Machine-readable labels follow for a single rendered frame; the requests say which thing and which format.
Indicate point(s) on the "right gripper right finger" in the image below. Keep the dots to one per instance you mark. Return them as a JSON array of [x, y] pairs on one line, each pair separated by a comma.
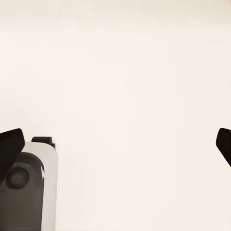
[[223, 142]]

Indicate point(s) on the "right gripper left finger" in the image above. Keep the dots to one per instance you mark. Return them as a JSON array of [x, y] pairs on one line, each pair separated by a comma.
[[11, 144]]

